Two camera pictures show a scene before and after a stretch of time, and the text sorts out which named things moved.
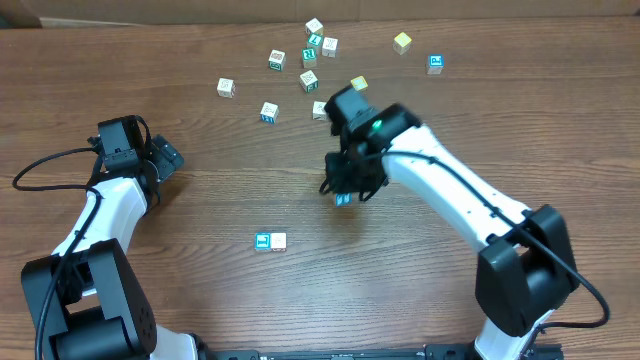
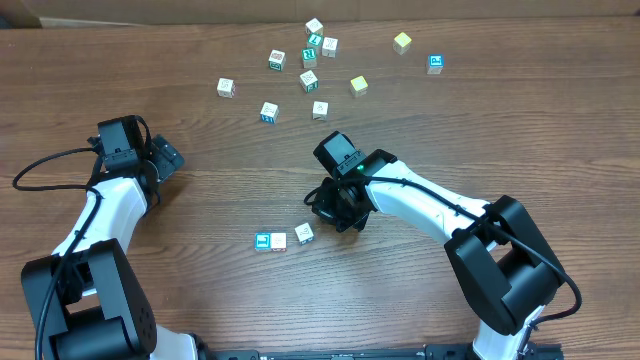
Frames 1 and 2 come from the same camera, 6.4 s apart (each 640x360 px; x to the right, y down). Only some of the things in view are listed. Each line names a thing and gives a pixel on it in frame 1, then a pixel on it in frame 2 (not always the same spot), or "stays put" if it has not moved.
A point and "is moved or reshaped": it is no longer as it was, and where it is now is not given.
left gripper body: [165, 158] stays put
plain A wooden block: [318, 110] stays put
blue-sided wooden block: [344, 199] is moved or reshaped
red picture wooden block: [278, 241] stays put
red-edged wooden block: [262, 241] stays put
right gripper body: [351, 173] -> [332, 205]
